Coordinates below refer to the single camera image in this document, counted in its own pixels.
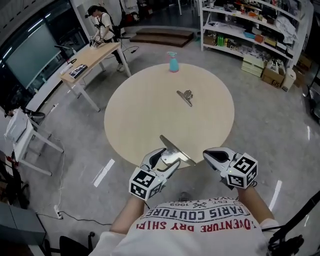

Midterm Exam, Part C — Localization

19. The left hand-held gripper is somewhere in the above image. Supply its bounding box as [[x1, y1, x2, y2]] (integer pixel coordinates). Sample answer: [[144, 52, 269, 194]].
[[128, 147, 182, 201]]

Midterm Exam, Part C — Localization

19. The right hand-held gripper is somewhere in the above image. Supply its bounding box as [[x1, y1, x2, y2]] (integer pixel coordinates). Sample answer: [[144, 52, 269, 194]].
[[202, 146, 259, 190]]

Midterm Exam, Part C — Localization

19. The silver metal clip object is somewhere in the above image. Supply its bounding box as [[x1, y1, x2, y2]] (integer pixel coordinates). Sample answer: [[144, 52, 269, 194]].
[[175, 89, 195, 108], [159, 134, 197, 168]]

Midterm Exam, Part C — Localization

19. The person's left forearm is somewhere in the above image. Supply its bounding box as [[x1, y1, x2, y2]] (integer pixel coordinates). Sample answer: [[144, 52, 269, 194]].
[[109, 196, 149, 234]]

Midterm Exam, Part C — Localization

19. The person's right forearm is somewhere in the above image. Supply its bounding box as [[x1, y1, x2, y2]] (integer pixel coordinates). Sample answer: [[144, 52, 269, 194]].
[[236, 186, 276, 226]]

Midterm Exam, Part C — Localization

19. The white printed t-shirt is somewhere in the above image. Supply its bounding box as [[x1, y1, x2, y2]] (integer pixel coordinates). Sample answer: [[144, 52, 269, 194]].
[[87, 196, 281, 256]]

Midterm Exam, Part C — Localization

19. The open cardboard box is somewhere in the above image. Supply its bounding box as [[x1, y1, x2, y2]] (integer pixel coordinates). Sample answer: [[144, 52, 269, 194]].
[[260, 65, 286, 89]]

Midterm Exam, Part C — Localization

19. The stack of pale crates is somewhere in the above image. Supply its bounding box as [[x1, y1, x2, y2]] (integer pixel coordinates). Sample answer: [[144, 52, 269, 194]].
[[240, 54, 266, 78]]

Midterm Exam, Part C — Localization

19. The blue spray bottle pink trim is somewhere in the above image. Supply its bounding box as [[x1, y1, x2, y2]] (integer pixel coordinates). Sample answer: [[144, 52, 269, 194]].
[[166, 51, 181, 74]]

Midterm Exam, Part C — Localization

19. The white carton box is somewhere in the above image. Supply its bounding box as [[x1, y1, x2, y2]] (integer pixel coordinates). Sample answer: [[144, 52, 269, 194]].
[[280, 67, 298, 93]]

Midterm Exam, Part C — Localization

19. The black office chair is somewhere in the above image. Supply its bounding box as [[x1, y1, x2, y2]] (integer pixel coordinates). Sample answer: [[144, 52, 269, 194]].
[[58, 231, 95, 256]]

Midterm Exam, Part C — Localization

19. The wooden desk with white legs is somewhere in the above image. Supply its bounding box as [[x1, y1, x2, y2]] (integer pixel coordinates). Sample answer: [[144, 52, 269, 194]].
[[60, 41, 133, 113]]

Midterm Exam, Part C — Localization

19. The dark keyboard-like device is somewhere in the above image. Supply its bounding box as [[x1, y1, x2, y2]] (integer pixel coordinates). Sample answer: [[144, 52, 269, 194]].
[[68, 63, 89, 79]]

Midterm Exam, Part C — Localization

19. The dark wooden step platform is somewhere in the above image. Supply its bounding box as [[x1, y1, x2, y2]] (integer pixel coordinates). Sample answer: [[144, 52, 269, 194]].
[[129, 27, 196, 49]]

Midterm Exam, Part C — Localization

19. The brown cardboard box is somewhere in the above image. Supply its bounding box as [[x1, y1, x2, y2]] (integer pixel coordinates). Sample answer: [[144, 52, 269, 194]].
[[296, 53, 314, 74]]

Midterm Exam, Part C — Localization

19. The white flat box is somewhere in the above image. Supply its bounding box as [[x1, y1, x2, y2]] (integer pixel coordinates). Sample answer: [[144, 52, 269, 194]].
[[59, 63, 74, 76]]

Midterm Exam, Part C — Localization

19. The white storage shelving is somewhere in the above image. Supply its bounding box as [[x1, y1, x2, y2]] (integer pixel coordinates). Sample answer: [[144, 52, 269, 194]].
[[199, 0, 308, 69]]

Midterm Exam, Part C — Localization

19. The small white side table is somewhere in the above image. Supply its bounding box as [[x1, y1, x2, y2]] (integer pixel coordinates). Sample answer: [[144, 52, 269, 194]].
[[4, 106, 65, 177]]

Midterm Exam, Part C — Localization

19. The crumpled white cloth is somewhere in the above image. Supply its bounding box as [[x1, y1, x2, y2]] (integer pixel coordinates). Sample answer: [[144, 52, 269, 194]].
[[274, 14, 300, 44]]

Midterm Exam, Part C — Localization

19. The grey metal cabinet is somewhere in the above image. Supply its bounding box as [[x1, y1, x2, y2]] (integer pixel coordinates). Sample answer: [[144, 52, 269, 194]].
[[0, 201, 48, 256]]

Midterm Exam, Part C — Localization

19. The black floor cable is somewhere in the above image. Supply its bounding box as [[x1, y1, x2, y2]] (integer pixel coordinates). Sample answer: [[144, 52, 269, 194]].
[[58, 211, 113, 226]]

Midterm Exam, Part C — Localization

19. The large dark wall screen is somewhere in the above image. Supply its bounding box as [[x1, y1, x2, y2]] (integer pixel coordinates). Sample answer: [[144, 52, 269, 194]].
[[0, 21, 63, 90]]

